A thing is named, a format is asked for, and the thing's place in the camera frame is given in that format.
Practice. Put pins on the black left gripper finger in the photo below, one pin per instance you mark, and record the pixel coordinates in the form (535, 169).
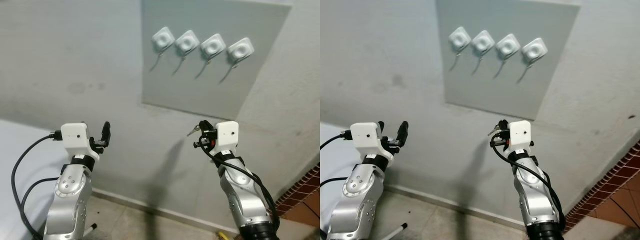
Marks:
(404, 132)
(106, 131)
(381, 128)

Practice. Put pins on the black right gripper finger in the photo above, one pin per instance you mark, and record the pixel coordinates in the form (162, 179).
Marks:
(502, 124)
(200, 143)
(204, 125)
(496, 141)

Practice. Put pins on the silver keys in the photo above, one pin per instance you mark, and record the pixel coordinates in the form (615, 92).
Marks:
(494, 131)
(192, 132)

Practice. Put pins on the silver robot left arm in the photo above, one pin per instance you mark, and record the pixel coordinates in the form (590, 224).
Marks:
(70, 205)
(360, 205)

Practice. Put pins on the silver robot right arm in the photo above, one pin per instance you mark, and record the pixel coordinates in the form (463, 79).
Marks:
(535, 200)
(245, 200)

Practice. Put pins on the white skirting board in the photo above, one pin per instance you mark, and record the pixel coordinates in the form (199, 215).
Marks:
(160, 210)
(450, 205)

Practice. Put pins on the white rod with black tip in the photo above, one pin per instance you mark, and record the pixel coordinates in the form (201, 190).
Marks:
(400, 228)
(91, 228)

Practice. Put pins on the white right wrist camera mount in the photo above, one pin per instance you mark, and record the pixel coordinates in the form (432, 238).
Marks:
(521, 134)
(228, 135)

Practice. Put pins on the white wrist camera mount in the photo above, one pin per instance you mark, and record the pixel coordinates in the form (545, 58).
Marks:
(521, 134)
(365, 136)
(75, 137)
(228, 135)

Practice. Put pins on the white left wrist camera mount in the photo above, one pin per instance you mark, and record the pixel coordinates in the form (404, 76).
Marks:
(365, 136)
(75, 137)

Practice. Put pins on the grey wall board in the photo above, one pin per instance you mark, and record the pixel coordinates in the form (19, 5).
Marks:
(500, 85)
(200, 85)

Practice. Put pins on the white adhesive wall hook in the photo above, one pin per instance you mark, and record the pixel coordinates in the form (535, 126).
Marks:
(187, 42)
(460, 38)
(213, 46)
(534, 50)
(163, 39)
(483, 42)
(507, 46)
(240, 51)

